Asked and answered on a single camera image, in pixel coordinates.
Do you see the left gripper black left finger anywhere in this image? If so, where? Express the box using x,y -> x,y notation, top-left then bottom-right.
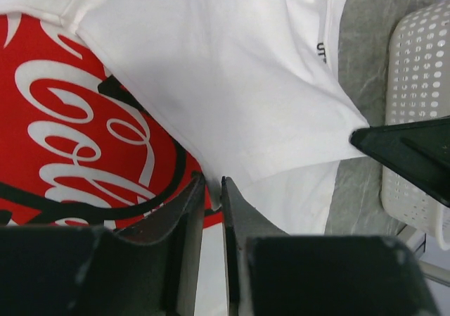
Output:
1,175 -> 205,315

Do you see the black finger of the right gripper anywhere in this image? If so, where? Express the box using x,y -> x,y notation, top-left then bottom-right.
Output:
349,116 -> 449,208

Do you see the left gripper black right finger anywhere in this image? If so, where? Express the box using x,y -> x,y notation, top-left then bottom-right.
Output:
221,177 -> 439,315

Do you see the white t-shirt red print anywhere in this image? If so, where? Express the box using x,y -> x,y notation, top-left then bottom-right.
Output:
1,0 -> 367,315

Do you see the white perforated plastic basket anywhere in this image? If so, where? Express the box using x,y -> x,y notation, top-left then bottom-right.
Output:
381,0 -> 450,250

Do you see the silver clothes rail stand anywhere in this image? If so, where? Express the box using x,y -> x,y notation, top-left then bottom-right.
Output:
397,226 -> 449,287

